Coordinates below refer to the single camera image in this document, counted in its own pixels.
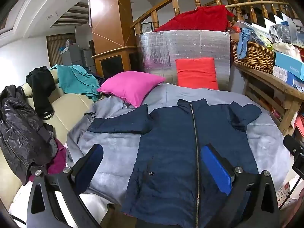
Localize yellow green bag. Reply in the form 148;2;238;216
258;34;272;48

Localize wooden stair railing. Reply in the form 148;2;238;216
130;0;292;35

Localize white patterned box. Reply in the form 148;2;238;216
272;65;304;92

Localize silver foil insulation panel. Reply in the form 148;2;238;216
136;30;231;92

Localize coral folded cloths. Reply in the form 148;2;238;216
294;115;304;136

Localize navy blue zip jacket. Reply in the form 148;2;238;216
87;98;262;228

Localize teal garment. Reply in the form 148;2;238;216
49;64;101;102

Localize grey metal cabinet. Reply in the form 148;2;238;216
60;44;83;66
82;49;97;74

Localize black cable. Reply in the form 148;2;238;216
280;171;300;210

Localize red cloth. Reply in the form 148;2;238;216
154;5;234;32

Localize white patterned bag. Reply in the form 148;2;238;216
278;176;304;209

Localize dark plastic bag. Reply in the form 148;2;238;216
269;24;291;44

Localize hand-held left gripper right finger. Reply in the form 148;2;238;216
200;143;281;228

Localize pink pillow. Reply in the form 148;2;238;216
97;71;166;108

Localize beige sofa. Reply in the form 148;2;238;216
0;70;95;209

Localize red orange pillow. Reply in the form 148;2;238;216
175;57;219;90

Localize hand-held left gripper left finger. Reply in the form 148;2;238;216
27;144;104;228

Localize light blue box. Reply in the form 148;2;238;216
274;52;304;81

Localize magenta garment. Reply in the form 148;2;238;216
28;139;68;183

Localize black garment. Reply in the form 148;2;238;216
26;66;56;119

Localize wooden table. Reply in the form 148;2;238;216
234;62;304;136

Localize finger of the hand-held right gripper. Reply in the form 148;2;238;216
284;134;304;178

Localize clear plastic storage box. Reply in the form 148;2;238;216
286;17;304;45

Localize wicker basket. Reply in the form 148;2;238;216
230;39;276;74

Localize picture frame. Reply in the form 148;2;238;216
141;22;153;34

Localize black shiny jacket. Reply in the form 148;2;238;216
0;85;59;186

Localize blue cloth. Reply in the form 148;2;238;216
237;27;262;60

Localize grey blanket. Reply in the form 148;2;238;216
66;83;291;219

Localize clear plastic bag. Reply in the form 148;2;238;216
231;20;254;35

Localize cream cloth bundle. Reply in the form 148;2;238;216
272;42;301;55

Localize brown curtain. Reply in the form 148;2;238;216
46;34;76;68

